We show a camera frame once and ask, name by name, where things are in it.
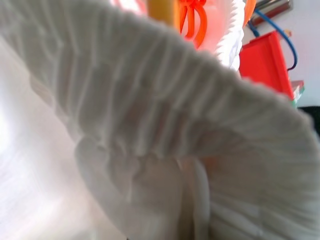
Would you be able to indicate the white elastic-waist shorts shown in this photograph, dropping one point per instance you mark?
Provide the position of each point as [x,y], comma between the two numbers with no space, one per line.
[150,112]

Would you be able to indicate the small printed cardboard box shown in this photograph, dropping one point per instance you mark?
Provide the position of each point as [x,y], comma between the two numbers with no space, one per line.
[297,91]

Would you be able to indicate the red plastic bin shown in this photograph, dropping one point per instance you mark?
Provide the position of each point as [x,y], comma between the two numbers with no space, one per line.
[265,62]

